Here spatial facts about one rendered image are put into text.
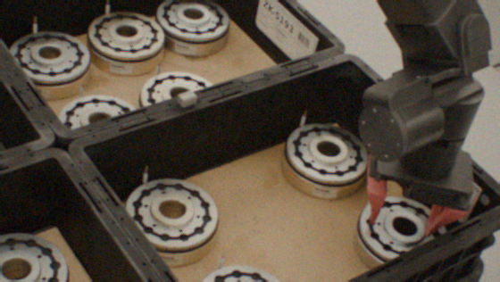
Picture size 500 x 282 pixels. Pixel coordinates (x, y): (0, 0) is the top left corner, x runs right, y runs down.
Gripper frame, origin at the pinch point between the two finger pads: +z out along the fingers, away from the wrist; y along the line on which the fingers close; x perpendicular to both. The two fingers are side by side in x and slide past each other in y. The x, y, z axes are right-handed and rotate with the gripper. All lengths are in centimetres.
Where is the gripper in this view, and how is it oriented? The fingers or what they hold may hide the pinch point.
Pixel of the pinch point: (401, 221)
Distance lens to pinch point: 101.2
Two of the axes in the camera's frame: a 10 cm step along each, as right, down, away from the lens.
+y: 9.8, 2.1, 0.1
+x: 1.3, -6.4, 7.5
